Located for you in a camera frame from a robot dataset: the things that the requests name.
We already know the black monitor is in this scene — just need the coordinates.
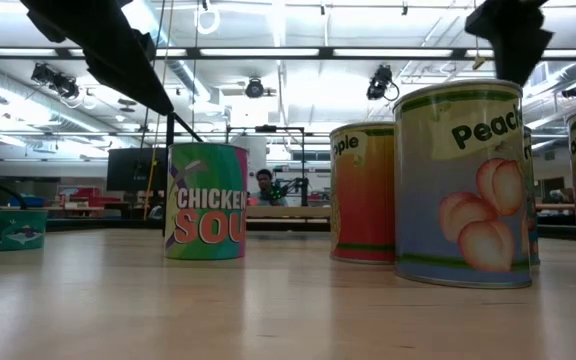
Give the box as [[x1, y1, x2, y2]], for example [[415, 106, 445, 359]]
[[106, 146, 168, 193]]

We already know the black ceiling camera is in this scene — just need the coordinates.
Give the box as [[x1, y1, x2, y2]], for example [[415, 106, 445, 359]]
[[365, 63, 401, 103]]

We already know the pineapple can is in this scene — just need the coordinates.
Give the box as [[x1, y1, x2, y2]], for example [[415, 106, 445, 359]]
[[328, 121, 398, 265]]

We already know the black ceiling spotlight cluster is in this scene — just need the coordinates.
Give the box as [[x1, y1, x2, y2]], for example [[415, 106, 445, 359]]
[[29, 61, 82, 101]]

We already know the black aluminium table frame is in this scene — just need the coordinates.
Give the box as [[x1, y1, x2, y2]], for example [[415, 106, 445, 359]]
[[0, 142, 576, 240]]

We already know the chicken soup can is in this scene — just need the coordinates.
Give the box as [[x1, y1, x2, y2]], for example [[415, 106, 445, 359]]
[[163, 142, 250, 262]]

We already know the white hanging ring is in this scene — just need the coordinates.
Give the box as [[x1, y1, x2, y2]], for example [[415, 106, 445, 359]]
[[194, 3, 222, 37]]

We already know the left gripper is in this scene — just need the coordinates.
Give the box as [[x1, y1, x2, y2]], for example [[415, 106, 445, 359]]
[[20, 0, 175, 117]]

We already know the peaches can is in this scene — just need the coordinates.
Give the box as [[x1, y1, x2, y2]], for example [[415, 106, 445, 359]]
[[392, 79, 535, 290]]

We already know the round black ceiling spotlight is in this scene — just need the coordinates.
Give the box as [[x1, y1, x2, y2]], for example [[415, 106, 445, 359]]
[[244, 76, 266, 100]]

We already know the yellow hanging hook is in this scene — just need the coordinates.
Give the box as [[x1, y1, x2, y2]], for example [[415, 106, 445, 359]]
[[471, 34, 487, 71]]

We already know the yellow hanging strap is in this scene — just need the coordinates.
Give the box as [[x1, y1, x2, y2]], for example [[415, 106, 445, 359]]
[[142, 0, 175, 221]]

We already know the wooden shelf with black legs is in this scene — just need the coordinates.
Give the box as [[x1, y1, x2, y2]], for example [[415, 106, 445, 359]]
[[162, 111, 332, 237]]

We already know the person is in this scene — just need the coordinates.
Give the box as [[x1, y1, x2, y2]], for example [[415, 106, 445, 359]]
[[248, 168, 290, 208]]

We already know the green tuna fish can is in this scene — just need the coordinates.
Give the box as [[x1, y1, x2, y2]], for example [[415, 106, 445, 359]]
[[0, 208, 49, 253]]

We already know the white pillar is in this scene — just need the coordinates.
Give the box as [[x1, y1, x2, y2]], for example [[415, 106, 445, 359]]
[[234, 134, 270, 197]]

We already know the red workbench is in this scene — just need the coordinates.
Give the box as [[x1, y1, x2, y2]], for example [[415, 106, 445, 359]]
[[56, 185, 123, 210]]

